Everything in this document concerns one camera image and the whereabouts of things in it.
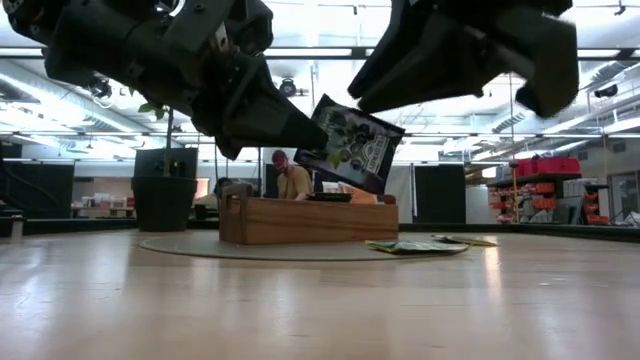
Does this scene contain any white orange tea bag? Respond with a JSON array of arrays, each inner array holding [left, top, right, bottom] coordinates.
[[337, 181, 379, 205]]

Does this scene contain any green yellow citrus tea bag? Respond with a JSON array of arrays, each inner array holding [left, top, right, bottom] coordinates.
[[364, 239, 470, 256]]

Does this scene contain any person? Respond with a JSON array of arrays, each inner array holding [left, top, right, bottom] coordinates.
[[271, 148, 315, 202], [193, 176, 236, 221]]

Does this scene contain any black partition panel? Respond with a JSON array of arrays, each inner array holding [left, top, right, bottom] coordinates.
[[413, 164, 467, 225]]

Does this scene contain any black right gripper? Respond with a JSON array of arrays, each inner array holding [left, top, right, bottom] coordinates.
[[347, 0, 580, 119]]

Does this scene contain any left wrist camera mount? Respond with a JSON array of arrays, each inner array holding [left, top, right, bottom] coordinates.
[[162, 0, 275, 57]]

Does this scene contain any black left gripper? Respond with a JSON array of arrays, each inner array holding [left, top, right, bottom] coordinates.
[[45, 0, 241, 160]]

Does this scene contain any desk with boxes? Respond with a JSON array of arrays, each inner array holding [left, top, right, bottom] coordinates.
[[71, 192, 136, 220]]

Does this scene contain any black overhead camera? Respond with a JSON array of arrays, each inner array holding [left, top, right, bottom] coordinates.
[[278, 77, 307, 99]]

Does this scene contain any green plant in black pot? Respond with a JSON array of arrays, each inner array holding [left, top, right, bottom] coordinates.
[[127, 87, 199, 233]]

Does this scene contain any yellow pole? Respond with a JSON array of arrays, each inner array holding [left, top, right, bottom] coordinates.
[[508, 159, 522, 225]]

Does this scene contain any dark blue blackcurrant tea bag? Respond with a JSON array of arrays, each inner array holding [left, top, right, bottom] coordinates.
[[293, 93, 406, 196], [305, 191, 354, 204]]

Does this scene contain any black table edge frame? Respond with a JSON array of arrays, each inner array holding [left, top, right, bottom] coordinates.
[[0, 214, 640, 245]]

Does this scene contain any round beige mat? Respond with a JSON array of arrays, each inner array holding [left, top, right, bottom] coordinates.
[[138, 230, 471, 263]]

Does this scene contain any dark shelf with red bins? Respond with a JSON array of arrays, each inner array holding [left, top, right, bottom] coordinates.
[[487, 156, 612, 226]]

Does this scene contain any wooden tea organizer box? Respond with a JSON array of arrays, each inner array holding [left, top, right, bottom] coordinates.
[[218, 183, 400, 246]]

